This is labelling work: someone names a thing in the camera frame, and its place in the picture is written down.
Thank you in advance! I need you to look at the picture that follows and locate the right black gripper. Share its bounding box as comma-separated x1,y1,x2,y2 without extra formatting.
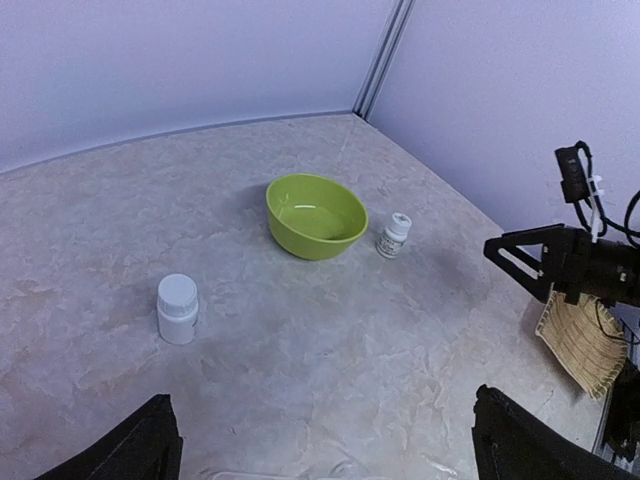
483,224,594,305

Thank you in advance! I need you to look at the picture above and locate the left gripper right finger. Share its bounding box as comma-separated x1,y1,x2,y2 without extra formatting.
472,385,633,480

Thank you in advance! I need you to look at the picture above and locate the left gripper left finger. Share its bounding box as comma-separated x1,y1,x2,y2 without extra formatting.
39,394,183,480

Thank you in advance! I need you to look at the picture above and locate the small white pill bottle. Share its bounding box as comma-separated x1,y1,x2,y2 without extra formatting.
376,212,412,259

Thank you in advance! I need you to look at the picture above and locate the large white pill bottle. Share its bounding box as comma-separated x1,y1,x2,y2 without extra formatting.
156,273,199,345

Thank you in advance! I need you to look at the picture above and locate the clear plastic pill organizer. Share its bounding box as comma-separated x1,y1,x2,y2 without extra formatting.
200,458,469,479

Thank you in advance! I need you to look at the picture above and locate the woven bamboo tray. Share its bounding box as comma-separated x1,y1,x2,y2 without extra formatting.
535,291,628,400

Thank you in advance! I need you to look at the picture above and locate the green plastic bowl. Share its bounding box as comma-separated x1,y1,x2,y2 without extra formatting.
265,173,369,261

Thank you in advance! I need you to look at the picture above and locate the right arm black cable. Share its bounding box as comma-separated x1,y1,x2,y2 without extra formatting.
574,140,640,351

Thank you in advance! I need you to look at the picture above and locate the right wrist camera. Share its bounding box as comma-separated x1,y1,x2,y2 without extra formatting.
553,140,611,241

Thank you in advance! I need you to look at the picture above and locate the right aluminium frame post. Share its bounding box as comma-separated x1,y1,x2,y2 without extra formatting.
352,0,416,122

